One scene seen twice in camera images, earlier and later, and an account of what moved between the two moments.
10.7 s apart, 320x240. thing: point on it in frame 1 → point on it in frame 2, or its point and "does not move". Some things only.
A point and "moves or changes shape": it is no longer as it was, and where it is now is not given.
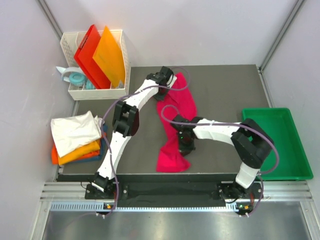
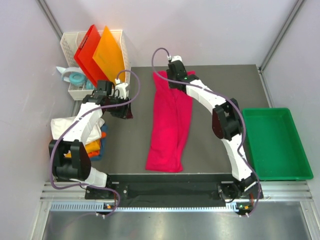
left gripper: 161,98 → 125,113
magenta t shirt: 177,102 moves or changes shape
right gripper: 184,150 → 171,85
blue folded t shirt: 102,147 does not move
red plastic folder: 84,56 does not move
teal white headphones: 75,75 does not move
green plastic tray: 293,163 does not move
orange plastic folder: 109,57 does not move
